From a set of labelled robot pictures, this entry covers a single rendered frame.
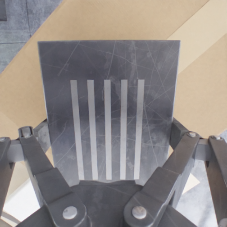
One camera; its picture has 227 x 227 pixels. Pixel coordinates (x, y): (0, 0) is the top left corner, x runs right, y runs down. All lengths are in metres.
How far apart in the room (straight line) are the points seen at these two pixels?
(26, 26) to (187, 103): 1.16
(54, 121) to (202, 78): 0.22
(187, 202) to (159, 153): 1.64
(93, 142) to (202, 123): 0.19
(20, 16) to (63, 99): 1.17
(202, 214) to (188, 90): 1.80
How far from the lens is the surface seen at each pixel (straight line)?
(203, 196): 1.83
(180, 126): 0.16
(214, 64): 0.28
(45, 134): 0.17
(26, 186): 0.75
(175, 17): 0.26
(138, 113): 0.16
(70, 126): 0.17
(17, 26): 1.31
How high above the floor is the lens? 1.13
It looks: 72 degrees down
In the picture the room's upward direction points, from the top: 179 degrees clockwise
